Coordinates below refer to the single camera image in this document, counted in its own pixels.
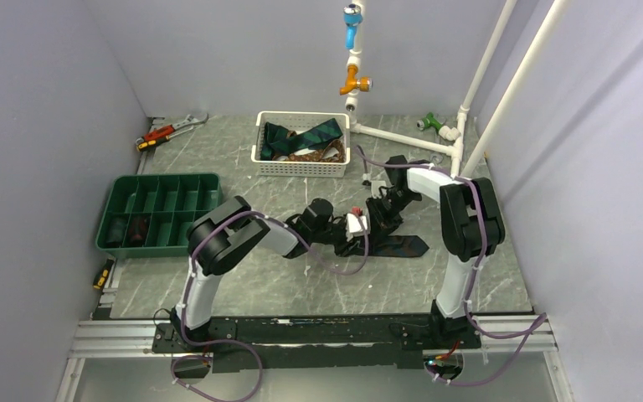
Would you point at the white pvc pipe frame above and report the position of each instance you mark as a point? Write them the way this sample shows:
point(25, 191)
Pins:
point(455, 151)

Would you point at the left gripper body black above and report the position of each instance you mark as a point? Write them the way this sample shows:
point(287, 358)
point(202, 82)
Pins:
point(332, 234)

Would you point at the blue valve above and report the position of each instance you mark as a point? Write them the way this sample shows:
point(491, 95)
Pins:
point(352, 17)

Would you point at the green compartment tray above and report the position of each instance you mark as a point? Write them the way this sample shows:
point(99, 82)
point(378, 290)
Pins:
point(172, 201)

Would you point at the brown patterned tie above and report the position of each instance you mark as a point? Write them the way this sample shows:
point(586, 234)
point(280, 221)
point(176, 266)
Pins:
point(332, 152)

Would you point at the maroon rolled tie in tray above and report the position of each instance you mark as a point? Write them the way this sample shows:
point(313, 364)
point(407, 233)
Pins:
point(137, 231)

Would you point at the red handled adjustable wrench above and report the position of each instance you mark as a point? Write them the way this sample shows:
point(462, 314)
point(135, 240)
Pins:
point(157, 137)

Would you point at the dark rolled tie in tray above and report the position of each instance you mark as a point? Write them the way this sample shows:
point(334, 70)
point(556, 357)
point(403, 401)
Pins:
point(114, 236)

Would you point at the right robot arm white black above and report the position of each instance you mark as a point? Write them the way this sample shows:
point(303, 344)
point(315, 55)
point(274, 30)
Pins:
point(471, 228)

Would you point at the orange valve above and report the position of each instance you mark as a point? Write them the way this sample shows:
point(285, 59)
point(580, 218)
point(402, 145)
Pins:
point(355, 82)

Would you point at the aluminium rail frame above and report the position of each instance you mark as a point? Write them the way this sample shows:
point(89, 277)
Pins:
point(133, 339)

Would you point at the green striped tie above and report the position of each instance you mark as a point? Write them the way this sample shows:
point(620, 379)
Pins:
point(279, 140)

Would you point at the yellow black screwdriver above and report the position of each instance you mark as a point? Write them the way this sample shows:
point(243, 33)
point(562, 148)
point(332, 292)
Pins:
point(103, 274)

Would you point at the white plastic basket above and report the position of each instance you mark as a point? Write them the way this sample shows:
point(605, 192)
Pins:
point(300, 122)

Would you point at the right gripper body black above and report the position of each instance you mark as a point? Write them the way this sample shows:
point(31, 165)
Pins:
point(397, 199)

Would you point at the navy brown striped tie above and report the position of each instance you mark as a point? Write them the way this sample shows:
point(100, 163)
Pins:
point(397, 246)

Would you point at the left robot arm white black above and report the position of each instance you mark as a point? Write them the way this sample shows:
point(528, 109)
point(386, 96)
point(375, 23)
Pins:
point(222, 238)

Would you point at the green valve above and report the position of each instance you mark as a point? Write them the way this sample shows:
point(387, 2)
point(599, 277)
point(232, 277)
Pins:
point(429, 121)

